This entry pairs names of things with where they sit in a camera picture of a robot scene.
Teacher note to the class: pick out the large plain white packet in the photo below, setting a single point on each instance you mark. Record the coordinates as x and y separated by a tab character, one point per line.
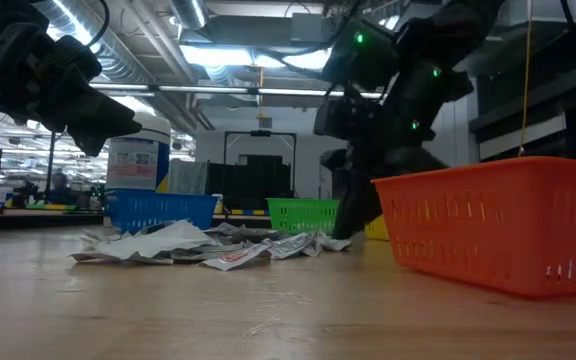
163	242

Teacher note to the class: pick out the white wipes canister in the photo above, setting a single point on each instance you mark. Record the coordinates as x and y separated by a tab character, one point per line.
138	170

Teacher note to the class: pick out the black slanted beam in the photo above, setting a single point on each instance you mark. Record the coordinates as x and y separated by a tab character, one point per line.
543	95

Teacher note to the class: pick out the yellow black striped bar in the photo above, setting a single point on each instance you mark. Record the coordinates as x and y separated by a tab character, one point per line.
243	212

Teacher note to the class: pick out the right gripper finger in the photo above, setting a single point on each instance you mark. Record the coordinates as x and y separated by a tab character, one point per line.
353	205
374	200

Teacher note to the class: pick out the green plastic basket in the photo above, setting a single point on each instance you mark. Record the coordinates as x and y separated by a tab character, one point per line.
298	215

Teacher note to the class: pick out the crumpled grey print packet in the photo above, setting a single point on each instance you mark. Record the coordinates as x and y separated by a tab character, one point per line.
238	232

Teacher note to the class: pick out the orange label white packet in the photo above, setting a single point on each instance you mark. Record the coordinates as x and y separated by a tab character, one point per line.
233	257

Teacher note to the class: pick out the black metal frame stand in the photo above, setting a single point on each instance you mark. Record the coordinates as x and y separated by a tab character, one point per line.
51	165
260	133

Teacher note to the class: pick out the small white bottle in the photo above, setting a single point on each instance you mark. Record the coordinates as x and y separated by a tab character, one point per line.
218	200

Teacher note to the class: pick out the orange plastic basket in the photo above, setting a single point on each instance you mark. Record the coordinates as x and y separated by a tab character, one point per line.
493	225

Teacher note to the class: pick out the green yellow strip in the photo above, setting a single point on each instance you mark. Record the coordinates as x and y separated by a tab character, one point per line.
48	206

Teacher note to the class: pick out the blue plastic basket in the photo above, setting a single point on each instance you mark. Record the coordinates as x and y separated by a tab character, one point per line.
158	207

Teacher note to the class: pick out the white ceiling unit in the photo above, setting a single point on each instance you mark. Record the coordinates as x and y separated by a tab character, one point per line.
533	20

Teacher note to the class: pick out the small silver ventilation duct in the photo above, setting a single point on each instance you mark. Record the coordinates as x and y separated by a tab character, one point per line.
188	12

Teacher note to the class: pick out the grey ceiling unit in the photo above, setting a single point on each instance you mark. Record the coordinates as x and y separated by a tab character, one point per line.
308	27

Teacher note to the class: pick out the large silver ventilation duct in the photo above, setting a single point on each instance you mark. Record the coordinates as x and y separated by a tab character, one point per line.
118	55

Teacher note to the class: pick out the black text white packet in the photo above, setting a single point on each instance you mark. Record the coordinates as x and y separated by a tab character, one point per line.
293	245

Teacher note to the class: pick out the long ceiling light bar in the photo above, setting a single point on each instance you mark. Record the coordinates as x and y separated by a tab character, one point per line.
203	89

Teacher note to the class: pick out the person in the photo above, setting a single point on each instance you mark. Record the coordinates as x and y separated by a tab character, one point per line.
59	190

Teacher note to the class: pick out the black cabinet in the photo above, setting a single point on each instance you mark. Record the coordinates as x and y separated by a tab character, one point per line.
258	180

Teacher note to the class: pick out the crumpled white packet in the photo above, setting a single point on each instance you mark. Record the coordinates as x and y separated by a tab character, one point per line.
98	235

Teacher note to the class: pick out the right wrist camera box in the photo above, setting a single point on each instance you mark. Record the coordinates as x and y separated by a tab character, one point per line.
340	120

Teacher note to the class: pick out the grey wall vent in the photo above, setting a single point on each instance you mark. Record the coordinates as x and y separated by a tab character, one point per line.
265	123

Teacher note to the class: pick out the flat grey white packet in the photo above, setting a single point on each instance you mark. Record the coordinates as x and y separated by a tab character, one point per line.
93	257

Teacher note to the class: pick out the small white packet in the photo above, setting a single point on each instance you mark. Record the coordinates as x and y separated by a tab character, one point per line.
335	244

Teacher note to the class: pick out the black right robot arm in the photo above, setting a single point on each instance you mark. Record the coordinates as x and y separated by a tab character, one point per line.
448	30

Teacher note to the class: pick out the yellow plastic basket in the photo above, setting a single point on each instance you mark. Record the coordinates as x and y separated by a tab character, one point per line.
378	230

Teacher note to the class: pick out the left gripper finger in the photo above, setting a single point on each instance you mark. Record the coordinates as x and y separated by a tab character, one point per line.
93	146
93	115

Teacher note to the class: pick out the grey cloth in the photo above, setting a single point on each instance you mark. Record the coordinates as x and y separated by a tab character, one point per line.
188	177

